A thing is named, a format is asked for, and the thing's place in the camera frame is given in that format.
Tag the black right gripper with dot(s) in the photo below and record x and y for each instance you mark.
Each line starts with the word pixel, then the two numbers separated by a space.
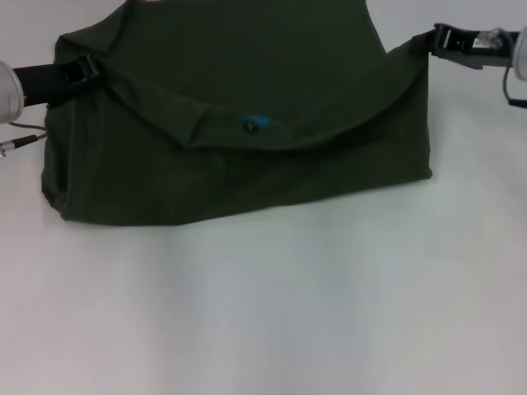
pixel 479 47

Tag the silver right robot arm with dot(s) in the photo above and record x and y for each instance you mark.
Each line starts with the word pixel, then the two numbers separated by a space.
pixel 520 53

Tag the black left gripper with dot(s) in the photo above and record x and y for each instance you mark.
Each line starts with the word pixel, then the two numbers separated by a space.
pixel 43 84

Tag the dark green printed t-shirt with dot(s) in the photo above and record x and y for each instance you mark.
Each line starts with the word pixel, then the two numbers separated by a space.
pixel 247 103

